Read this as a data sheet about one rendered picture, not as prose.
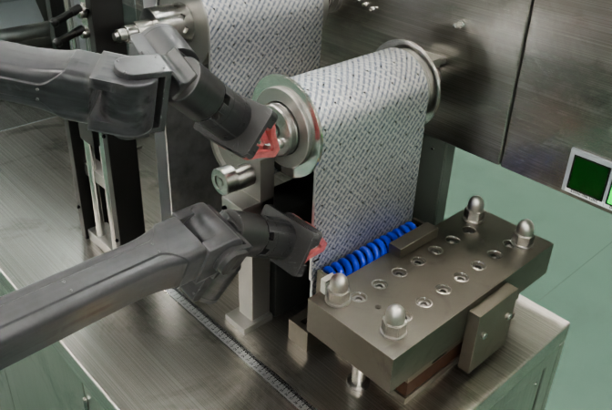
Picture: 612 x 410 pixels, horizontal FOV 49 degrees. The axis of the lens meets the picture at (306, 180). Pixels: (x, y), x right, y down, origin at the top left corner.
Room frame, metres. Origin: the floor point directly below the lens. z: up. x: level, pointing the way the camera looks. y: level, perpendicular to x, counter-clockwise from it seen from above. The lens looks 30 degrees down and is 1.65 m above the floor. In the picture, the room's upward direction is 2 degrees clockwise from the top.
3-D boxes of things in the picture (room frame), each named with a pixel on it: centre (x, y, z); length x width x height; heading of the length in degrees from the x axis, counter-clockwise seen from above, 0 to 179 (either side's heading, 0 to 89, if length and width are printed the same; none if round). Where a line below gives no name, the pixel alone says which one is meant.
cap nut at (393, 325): (0.68, -0.12, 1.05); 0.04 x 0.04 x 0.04
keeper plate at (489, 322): (0.77, -0.28, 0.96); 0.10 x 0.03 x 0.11; 134
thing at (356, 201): (0.88, -0.10, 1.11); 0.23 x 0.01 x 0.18; 134
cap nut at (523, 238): (0.91, -0.36, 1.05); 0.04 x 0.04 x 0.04
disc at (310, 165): (0.85, 0.03, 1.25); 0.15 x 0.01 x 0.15; 44
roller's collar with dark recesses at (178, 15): (1.01, 0.22, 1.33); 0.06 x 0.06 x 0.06; 44
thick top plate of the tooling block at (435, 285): (0.83, -0.21, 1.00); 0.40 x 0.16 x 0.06; 134
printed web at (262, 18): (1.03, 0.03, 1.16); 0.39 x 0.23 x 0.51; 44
